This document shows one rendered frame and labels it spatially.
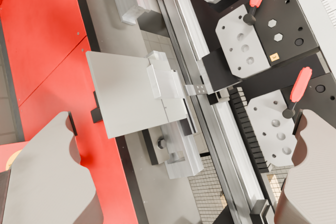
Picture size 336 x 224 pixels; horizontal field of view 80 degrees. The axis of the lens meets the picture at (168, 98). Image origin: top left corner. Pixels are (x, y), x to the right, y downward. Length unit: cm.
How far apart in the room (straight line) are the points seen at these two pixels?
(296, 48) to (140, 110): 34
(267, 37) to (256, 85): 57
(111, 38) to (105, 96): 31
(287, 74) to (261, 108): 55
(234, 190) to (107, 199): 46
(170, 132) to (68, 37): 48
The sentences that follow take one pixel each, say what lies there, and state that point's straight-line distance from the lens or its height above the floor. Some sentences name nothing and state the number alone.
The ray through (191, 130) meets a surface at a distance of 59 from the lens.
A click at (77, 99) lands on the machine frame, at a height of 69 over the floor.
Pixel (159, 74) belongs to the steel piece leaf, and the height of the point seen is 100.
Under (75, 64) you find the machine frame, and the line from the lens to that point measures 76.
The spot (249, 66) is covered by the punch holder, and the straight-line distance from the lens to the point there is 48.
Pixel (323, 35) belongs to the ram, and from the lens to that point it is 47.
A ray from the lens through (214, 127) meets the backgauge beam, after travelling 83.
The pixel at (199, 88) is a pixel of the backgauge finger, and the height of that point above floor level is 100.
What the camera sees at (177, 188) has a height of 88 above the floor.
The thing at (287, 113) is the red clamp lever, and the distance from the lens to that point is 43.
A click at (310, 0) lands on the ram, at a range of 49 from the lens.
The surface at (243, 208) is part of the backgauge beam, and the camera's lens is 90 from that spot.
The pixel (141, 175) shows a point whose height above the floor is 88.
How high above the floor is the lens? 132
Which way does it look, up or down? 36 degrees down
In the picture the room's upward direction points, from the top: 65 degrees clockwise
